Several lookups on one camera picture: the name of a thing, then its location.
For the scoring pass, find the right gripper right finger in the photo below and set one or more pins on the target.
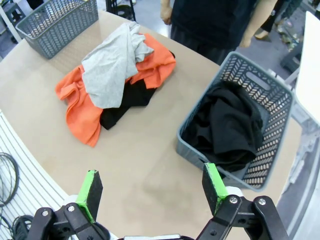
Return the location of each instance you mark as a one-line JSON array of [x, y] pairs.
[[213, 185]]

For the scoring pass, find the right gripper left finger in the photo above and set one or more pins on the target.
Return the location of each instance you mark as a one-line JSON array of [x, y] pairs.
[[91, 192]]

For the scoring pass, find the black garment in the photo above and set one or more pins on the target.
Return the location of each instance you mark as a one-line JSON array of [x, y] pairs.
[[225, 125], [130, 100]]

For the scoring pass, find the orange T-shirt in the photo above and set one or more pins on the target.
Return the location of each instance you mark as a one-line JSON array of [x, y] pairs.
[[82, 120]]

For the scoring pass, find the light grey T-shirt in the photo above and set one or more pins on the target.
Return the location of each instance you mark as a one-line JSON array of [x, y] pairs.
[[110, 70]]

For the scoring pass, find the person's left forearm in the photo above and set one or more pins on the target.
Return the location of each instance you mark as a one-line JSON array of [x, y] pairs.
[[260, 15]]

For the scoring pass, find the person's right forearm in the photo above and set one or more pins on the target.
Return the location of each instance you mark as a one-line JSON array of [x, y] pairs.
[[166, 2]]

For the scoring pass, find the person's left hand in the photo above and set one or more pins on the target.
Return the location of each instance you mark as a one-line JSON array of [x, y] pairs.
[[246, 40]]

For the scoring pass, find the person's right hand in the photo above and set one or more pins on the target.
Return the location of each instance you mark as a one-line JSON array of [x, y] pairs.
[[166, 13]]

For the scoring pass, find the grey plastic lattice basket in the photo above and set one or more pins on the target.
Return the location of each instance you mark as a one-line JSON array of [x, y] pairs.
[[186, 147], [57, 27]]

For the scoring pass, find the white slatted panel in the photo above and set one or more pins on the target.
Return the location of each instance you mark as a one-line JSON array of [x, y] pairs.
[[25, 160]]

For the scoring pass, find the person in black T-shirt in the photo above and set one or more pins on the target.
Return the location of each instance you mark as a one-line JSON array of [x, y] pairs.
[[212, 22]]

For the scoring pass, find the black tripod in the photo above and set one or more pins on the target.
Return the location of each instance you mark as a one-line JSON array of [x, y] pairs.
[[125, 10]]

